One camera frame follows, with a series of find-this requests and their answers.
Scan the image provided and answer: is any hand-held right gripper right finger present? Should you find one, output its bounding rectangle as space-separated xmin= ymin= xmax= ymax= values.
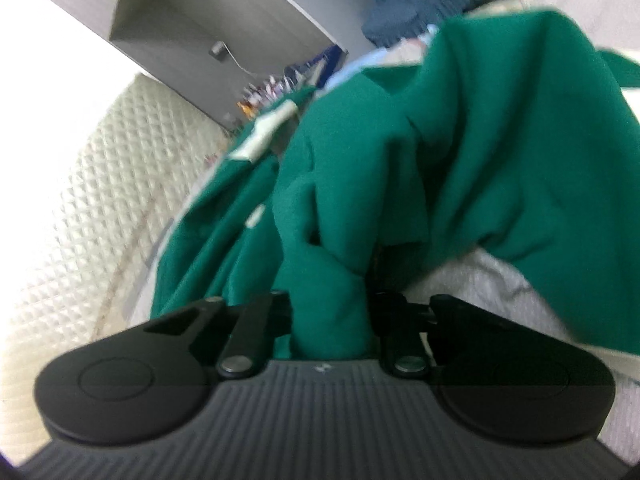
xmin=370 ymin=291 xmax=502 ymax=381

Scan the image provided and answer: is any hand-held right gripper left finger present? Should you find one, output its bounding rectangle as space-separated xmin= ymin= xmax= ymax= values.
xmin=144 ymin=290 xmax=292 ymax=381

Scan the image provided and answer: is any green hoodie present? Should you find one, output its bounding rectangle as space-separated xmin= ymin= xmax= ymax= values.
xmin=150 ymin=7 xmax=640 ymax=361

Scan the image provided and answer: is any pile of small colourful items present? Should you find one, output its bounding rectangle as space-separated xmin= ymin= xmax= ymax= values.
xmin=235 ymin=45 xmax=351 ymax=128

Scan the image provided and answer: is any light blue bed sheet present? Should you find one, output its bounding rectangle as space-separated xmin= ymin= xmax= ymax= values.
xmin=320 ymin=25 xmax=438 ymax=92

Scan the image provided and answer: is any blue armchair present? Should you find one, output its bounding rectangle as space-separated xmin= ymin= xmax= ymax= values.
xmin=362 ymin=0 xmax=436 ymax=47

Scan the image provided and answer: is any thin white cable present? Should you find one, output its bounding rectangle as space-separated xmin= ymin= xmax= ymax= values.
xmin=224 ymin=44 xmax=267 ymax=82

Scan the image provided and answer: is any grey wall cabinet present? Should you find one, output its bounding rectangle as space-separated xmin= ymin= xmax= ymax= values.
xmin=0 ymin=0 xmax=371 ymax=128

